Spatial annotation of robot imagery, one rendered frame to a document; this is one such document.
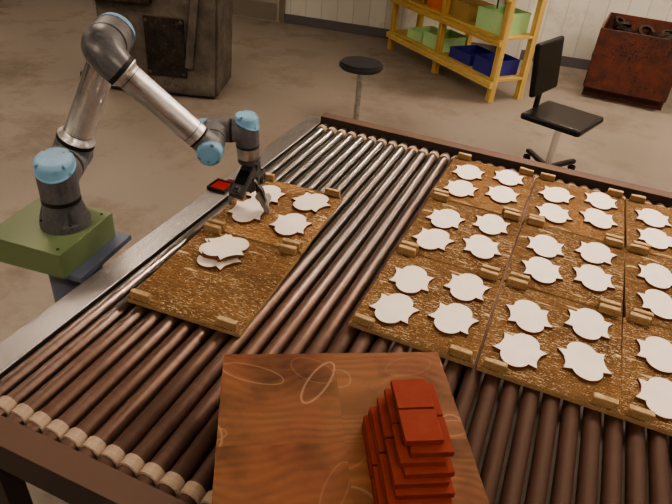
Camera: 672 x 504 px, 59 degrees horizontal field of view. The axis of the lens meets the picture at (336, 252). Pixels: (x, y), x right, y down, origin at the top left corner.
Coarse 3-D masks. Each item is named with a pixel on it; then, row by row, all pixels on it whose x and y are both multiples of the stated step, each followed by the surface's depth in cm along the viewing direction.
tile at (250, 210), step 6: (240, 204) 206; (246, 204) 207; (252, 204) 207; (258, 204) 207; (234, 210) 203; (240, 210) 204; (246, 210) 204; (252, 210) 204; (258, 210) 204; (234, 216) 201; (240, 216) 201; (246, 216) 201; (252, 216) 201; (258, 216) 201; (240, 222) 199; (246, 222) 199
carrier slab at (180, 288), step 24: (192, 240) 189; (168, 264) 177; (192, 264) 178; (264, 264) 181; (288, 264) 182; (144, 288) 167; (168, 288) 168; (192, 288) 169; (216, 288) 170; (240, 288) 170; (264, 288) 171; (168, 312) 160; (192, 312) 160; (216, 312) 161; (240, 312) 162; (240, 336) 156
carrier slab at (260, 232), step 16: (288, 192) 220; (304, 192) 221; (320, 192) 222; (224, 208) 207; (272, 208) 209; (288, 208) 210; (336, 208) 215; (240, 224) 199; (256, 224) 200; (320, 224) 203; (256, 240) 192; (272, 240) 192; (304, 240) 194
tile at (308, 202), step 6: (306, 192) 219; (294, 198) 214; (300, 198) 215; (306, 198) 215; (312, 198) 215; (318, 198) 216; (324, 198) 216; (294, 204) 211; (300, 204) 211; (306, 204) 211; (312, 204) 212; (318, 204) 212; (324, 204) 212; (300, 210) 208; (306, 210) 208; (312, 210) 209; (318, 210) 210
